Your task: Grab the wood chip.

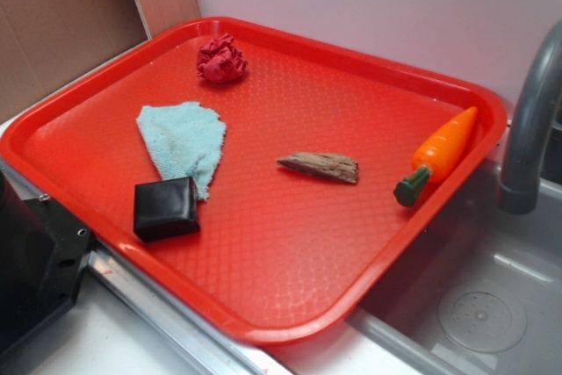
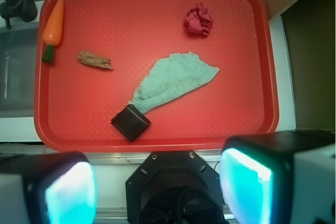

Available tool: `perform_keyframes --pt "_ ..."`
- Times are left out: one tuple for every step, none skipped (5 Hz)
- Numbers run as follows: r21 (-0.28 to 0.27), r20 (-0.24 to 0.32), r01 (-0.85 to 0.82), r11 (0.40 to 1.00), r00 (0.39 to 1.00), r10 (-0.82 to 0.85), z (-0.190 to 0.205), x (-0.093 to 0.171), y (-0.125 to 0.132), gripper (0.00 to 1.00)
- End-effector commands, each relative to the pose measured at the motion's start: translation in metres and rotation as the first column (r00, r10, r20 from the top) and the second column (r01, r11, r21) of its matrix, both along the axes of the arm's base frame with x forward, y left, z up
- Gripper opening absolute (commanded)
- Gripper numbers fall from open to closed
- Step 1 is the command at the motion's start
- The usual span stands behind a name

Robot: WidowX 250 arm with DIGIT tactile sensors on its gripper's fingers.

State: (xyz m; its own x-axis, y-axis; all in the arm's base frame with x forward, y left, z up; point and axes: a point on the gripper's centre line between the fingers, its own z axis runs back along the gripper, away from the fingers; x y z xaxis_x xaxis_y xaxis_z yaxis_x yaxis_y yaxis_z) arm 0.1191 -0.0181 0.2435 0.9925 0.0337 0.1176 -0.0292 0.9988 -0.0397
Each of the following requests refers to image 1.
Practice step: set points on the grey sink basin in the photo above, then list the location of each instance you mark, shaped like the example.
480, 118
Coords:
478, 291

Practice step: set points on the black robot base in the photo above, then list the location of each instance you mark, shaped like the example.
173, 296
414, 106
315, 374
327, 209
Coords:
44, 251

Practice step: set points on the grey faucet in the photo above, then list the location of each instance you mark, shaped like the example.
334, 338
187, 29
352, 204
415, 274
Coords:
533, 150

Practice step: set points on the brown wood chip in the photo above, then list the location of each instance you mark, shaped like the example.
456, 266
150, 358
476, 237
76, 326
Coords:
329, 166

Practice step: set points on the brown cardboard panel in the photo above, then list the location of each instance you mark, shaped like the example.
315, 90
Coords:
46, 44

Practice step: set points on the light blue cloth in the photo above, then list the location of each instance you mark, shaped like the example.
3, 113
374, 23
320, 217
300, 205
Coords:
183, 140

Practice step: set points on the red plastic tray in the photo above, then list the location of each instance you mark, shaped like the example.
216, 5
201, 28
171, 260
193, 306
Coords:
280, 256

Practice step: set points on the black rectangular block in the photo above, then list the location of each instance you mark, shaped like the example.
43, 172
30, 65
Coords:
165, 209

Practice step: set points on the crumpled red paper ball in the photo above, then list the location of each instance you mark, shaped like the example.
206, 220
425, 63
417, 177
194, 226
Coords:
220, 61

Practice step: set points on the orange toy carrot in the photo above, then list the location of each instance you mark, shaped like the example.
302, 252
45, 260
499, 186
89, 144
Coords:
436, 158

